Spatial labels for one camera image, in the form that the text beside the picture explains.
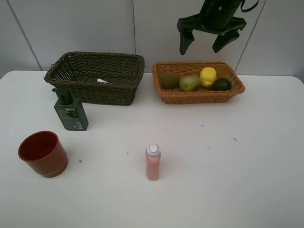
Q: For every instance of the dark brown wicker basket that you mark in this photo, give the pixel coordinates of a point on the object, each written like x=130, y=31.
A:
x=78, y=72

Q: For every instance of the green red pear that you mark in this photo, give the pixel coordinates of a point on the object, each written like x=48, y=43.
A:
x=189, y=83

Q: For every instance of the white marker pink caps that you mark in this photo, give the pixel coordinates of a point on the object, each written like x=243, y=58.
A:
x=102, y=81

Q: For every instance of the dark green avocado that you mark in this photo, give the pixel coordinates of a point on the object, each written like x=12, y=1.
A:
x=222, y=84

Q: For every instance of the red plastic cup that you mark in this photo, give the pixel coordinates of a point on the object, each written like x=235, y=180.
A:
x=44, y=154

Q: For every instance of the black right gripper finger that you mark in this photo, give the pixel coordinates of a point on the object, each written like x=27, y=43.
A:
x=186, y=38
x=224, y=39

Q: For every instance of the orange wicker basket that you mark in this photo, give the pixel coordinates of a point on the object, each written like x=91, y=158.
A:
x=203, y=95

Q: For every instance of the pink bottle white cap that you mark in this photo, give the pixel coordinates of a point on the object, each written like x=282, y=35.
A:
x=153, y=156

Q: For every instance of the yellow lemon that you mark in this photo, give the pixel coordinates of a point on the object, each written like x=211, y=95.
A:
x=207, y=76

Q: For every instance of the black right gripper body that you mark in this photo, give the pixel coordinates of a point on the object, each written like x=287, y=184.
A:
x=215, y=17

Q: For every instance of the brown kiwi fruit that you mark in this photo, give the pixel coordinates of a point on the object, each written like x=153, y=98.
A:
x=170, y=81

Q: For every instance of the dark green pump bottle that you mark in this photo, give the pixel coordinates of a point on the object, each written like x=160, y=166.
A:
x=70, y=111

